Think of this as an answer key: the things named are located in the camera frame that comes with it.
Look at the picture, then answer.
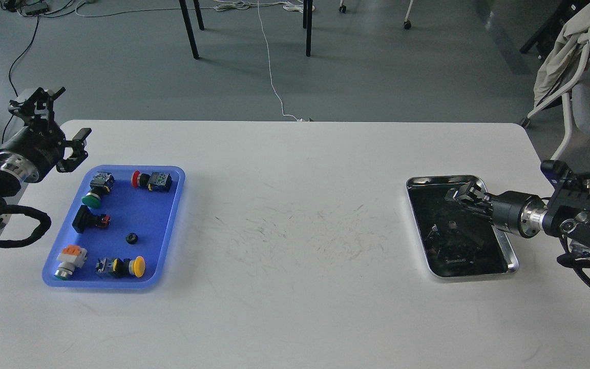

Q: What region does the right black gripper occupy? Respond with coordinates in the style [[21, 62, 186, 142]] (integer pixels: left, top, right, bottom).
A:
[[0, 87, 92, 183]]

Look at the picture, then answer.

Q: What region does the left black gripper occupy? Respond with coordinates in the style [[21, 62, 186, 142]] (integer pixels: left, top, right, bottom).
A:
[[445, 184, 547, 238]]

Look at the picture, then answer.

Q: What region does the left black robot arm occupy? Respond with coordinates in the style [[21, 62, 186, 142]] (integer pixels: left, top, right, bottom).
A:
[[445, 160, 590, 288]]

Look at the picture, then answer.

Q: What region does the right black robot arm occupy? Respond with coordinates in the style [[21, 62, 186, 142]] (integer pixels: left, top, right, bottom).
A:
[[0, 87, 92, 249]]

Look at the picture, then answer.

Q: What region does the silver metal tray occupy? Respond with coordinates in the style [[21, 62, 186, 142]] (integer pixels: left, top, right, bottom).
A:
[[406, 174, 520, 282]]

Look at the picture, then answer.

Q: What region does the blue plastic tray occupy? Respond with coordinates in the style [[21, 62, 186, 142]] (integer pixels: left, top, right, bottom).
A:
[[41, 165, 186, 290]]

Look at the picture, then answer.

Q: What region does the orange grey push button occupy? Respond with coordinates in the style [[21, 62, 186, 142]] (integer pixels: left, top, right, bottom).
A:
[[54, 244, 88, 280]]

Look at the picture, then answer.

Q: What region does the black table leg left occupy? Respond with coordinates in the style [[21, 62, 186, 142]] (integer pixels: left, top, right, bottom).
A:
[[178, 0, 205, 60]]

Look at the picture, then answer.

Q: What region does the black table leg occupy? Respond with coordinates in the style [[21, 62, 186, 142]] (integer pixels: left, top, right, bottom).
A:
[[178, 0, 205, 60], [302, 0, 313, 57]]

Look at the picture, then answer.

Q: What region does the beige jacket on chair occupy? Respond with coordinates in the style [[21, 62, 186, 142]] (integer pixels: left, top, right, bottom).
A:
[[533, 3, 590, 107]]

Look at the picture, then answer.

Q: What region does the black table leg right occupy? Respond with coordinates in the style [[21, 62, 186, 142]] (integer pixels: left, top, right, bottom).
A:
[[302, 0, 313, 57]]

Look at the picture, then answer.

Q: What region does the green push button switch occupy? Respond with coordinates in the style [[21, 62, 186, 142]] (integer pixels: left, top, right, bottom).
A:
[[80, 171, 115, 209]]

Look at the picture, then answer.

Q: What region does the black floor cable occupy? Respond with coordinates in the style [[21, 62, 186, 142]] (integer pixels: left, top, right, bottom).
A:
[[1, 0, 87, 144]]

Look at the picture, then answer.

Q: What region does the black selector switch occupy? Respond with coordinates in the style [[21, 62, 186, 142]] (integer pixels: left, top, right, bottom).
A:
[[72, 204, 112, 234]]

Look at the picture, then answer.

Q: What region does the red push button switch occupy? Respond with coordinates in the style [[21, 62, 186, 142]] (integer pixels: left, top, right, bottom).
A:
[[131, 170, 173, 192]]

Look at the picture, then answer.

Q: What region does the yellow push button switch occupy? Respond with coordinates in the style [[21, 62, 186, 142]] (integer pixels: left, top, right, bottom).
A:
[[94, 255, 146, 278]]

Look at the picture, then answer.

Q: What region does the white floor cable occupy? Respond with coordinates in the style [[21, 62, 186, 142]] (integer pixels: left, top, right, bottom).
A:
[[215, 0, 316, 122]]

